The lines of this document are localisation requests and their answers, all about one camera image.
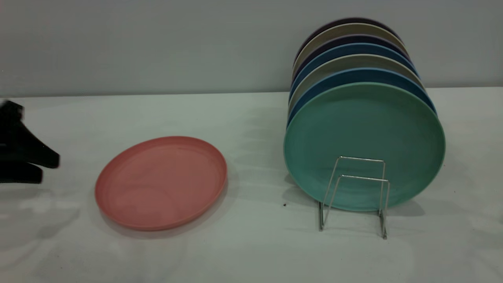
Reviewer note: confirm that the navy purple round plate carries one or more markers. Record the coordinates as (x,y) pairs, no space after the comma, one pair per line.
(353,39)

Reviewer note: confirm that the green round plate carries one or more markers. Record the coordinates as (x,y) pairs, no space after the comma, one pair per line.
(365,129)

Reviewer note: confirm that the beige round plate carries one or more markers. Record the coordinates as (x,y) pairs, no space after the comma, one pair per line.
(353,61)

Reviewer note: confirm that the dark purple round plate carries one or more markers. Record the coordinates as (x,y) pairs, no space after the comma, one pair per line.
(349,20)

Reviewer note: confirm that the cream round plate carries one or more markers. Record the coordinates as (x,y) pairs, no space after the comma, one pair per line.
(349,29)

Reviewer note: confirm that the pink round plate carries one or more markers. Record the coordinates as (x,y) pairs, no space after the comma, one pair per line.
(161,182)

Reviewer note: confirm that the blue round plate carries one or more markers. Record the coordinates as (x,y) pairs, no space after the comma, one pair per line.
(353,49)
(361,76)

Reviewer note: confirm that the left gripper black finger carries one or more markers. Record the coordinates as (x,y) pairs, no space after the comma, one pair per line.
(19,143)
(19,173)

